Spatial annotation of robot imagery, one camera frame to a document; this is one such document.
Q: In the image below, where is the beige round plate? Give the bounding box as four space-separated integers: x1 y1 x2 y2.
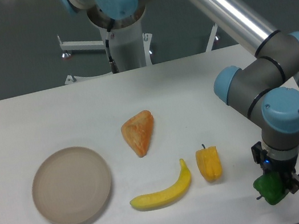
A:
32 147 112 224

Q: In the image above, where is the orange triangular bread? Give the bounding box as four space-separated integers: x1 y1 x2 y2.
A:
121 110 154 158

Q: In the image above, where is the yellow bell pepper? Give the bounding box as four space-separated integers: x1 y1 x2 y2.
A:
195 144 223 183

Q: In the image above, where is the black cable on pedestal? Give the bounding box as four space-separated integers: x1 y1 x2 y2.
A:
100 17 124 75

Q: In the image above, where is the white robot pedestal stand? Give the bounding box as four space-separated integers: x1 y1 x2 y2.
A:
58 0 221 77

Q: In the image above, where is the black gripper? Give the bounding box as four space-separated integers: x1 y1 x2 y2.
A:
251 141 299 194

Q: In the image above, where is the yellow banana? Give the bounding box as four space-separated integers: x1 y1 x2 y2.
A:
130 159 192 211

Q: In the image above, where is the green bell pepper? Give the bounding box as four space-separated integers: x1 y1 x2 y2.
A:
253 172 288 205

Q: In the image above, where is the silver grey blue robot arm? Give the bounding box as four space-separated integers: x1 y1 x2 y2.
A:
61 0 299 196

